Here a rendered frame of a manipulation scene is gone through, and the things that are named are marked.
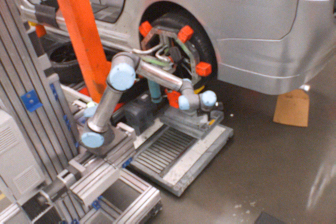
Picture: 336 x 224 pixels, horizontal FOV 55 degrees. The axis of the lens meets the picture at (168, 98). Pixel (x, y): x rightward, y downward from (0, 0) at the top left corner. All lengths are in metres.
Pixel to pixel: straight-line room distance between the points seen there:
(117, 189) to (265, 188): 1.13
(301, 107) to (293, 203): 1.15
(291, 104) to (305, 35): 1.49
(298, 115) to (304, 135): 0.27
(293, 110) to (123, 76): 2.21
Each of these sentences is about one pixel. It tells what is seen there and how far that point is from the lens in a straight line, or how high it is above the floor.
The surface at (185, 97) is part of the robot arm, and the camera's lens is 1.68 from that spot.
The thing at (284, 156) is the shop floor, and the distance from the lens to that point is 2.93.
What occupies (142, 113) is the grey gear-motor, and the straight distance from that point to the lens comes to 2.87.
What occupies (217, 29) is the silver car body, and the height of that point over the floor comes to 1.16.
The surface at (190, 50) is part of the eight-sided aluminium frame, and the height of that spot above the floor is 1.00.
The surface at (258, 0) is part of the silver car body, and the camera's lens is 2.03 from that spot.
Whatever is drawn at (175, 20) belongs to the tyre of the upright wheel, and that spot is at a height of 1.17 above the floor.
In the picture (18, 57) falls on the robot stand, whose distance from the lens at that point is 1.71.
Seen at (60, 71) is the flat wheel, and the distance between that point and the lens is 3.74.
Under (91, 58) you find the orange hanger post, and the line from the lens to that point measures 2.59.
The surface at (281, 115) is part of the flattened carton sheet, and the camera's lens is 3.31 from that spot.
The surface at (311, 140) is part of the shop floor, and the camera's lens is 3.11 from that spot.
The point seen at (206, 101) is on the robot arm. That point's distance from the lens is 1.66.
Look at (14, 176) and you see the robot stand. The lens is 1.90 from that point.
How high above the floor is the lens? 2.11
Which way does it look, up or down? 36 degrees down
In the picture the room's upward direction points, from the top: 10 degrees counter-clockwise
